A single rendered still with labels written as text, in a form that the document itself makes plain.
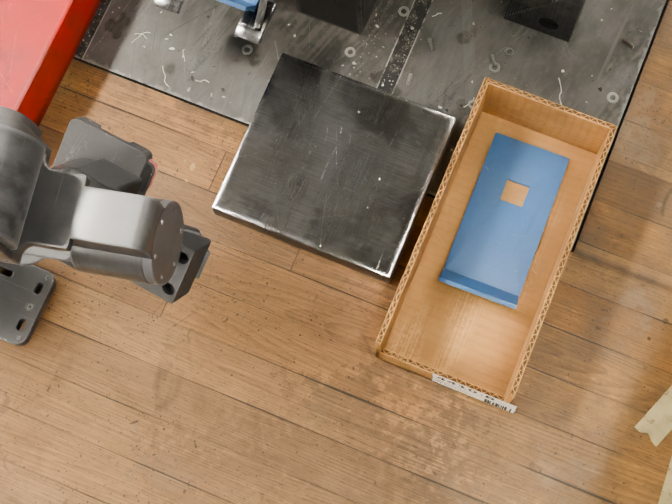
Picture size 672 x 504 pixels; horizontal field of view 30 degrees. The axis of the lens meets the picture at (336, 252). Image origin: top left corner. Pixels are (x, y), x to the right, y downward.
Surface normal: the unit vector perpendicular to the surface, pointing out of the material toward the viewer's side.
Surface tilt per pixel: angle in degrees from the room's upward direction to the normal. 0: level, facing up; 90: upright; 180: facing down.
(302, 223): 0
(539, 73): 0
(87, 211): 8
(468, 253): 0
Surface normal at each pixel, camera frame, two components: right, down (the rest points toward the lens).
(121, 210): -0.16, -0.28
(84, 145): -0.24, 0.22
